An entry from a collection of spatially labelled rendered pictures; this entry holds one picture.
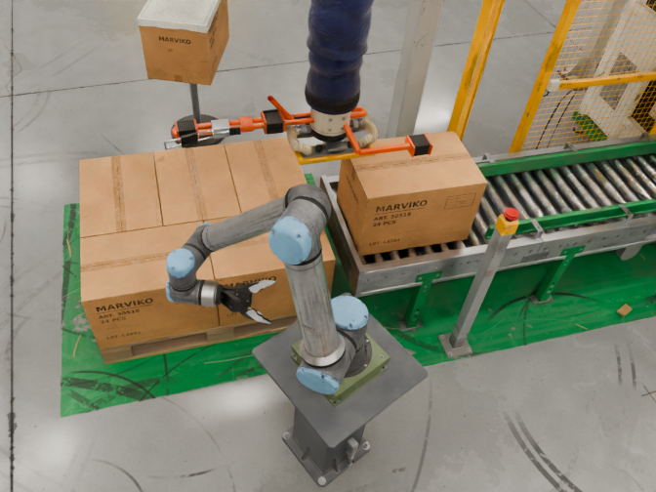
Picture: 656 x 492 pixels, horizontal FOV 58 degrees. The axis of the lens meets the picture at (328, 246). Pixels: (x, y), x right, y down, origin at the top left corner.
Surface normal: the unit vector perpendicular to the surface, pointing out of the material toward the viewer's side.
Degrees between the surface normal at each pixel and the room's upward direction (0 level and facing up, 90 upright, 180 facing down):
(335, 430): 0
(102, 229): 0
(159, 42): 90
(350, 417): 0
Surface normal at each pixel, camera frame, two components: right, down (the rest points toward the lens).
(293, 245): -0.41, 0.57
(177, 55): -0.08, 0.74
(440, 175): 0.07, -0.66
